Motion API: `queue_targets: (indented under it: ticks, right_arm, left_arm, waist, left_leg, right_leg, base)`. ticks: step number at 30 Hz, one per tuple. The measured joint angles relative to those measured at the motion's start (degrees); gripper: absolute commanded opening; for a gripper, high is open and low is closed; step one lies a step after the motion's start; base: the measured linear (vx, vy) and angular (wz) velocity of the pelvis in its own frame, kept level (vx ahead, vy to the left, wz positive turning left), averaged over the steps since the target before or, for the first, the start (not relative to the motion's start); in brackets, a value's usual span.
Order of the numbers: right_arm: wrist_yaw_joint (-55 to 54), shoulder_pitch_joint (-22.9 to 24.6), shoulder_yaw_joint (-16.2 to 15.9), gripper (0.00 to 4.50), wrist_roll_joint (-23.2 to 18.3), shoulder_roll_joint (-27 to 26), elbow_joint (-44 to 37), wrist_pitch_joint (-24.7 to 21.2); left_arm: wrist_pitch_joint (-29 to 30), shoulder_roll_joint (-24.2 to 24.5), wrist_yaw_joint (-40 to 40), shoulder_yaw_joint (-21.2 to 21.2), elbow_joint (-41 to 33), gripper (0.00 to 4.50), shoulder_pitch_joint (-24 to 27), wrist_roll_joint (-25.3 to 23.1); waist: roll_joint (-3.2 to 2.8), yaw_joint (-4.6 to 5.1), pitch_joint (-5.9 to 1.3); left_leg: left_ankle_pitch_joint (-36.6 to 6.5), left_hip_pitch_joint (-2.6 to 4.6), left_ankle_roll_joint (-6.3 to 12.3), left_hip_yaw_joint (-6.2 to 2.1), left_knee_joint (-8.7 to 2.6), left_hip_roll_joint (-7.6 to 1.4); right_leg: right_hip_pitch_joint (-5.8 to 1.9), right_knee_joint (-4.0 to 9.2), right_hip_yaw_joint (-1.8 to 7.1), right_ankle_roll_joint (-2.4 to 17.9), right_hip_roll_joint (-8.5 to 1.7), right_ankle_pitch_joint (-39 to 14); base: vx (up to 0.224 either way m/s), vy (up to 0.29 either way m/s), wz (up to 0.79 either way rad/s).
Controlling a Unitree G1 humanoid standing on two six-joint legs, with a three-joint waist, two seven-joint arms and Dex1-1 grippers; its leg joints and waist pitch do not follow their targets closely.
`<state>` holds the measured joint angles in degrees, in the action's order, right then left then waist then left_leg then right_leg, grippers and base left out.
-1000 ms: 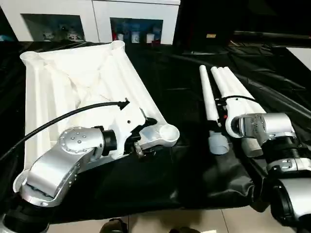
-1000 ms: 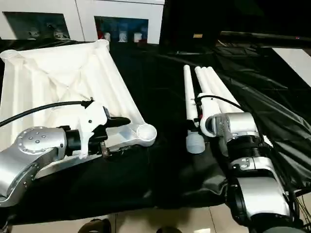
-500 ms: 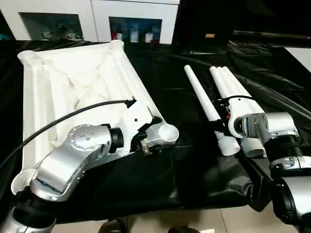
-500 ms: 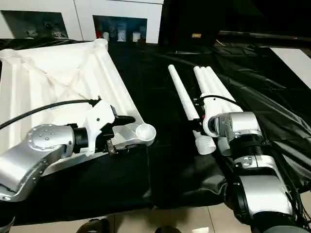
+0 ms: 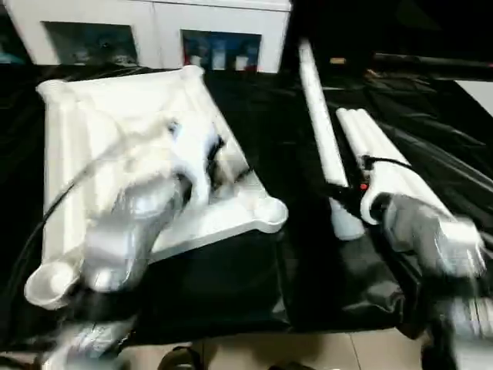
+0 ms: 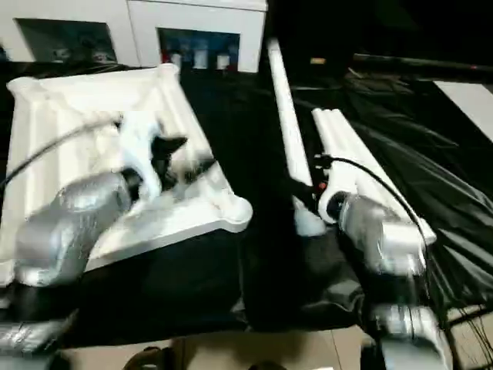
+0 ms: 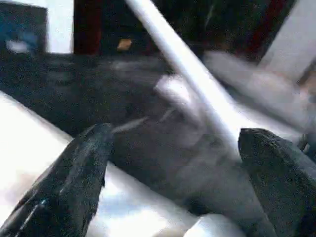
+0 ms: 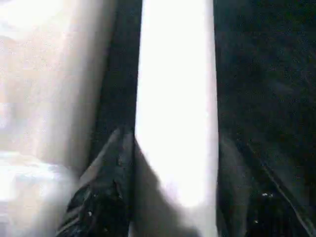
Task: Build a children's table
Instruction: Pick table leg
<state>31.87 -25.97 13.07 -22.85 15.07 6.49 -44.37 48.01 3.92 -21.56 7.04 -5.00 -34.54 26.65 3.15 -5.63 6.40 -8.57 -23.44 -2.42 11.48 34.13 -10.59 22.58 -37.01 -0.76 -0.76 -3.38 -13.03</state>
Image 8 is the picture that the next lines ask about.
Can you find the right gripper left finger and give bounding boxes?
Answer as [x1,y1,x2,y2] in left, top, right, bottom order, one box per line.
[56,125,136,237]

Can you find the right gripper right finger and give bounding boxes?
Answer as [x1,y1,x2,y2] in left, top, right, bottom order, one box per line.
[216,135,312,237]

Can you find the white plastic table top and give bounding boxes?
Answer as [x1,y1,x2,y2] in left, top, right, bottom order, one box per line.
[0,0,118,237]

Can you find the white plastic table leg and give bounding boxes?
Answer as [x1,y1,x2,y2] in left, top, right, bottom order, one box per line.
[130,0,220,237]

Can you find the black mat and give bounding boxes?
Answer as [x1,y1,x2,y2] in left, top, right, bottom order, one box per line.
[86,0,316,237]

